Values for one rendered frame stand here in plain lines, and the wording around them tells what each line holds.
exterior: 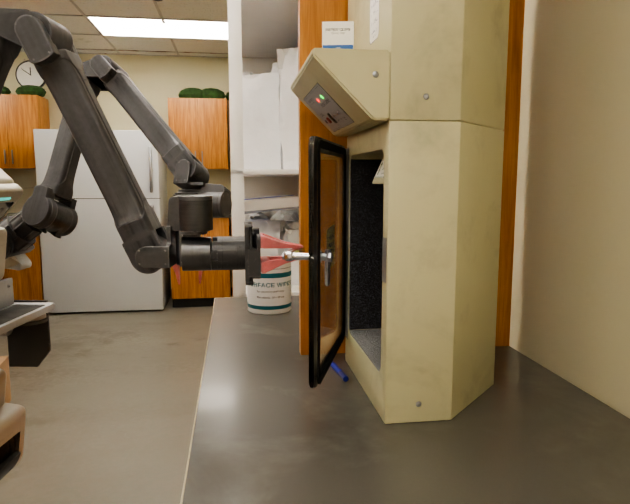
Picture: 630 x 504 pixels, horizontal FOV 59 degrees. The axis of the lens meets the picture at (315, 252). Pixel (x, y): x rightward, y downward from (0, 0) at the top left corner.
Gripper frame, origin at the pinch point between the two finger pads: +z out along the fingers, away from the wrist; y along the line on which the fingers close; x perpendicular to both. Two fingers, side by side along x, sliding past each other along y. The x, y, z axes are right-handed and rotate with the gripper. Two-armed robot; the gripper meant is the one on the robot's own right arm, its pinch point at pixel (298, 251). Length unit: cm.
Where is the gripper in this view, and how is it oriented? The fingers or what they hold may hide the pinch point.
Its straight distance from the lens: 96.5
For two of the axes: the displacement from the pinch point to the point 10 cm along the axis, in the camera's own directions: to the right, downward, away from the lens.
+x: -1.3, -1.3, 9.8
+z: 9.9, -0.2, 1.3
